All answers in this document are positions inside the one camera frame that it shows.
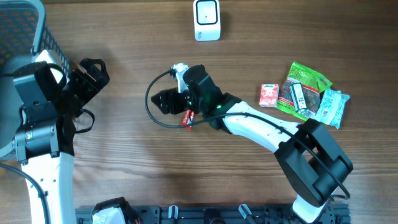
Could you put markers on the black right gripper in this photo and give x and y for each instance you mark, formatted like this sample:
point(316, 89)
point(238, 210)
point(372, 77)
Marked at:
point(170, 98)

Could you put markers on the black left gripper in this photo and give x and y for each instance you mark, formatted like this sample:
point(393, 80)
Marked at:
point(101, 76)

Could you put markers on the red stick packet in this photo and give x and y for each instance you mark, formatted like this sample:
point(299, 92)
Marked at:
point(188, 119)

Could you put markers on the red Kleenex tissue pack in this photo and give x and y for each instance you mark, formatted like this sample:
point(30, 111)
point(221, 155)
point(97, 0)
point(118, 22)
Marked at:
point(269, 95)

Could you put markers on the dark green small box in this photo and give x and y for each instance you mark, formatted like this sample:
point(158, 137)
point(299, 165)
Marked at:
point(298, 97)

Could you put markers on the green snack bag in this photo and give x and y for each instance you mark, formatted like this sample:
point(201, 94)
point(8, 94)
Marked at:
point(313, 84)

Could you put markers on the pale teal wipes packet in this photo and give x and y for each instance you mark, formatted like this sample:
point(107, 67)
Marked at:
point(331, 108)

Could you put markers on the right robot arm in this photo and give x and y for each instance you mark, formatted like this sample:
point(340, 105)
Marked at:
point(312, 161)

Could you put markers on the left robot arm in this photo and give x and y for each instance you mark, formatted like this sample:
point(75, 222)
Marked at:
point(51, 100)

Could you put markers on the white barcode scanner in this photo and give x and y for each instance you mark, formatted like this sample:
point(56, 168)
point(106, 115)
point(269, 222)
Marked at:
point(207, 20)

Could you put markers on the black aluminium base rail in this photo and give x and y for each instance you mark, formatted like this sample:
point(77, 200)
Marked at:
point(335, 213)

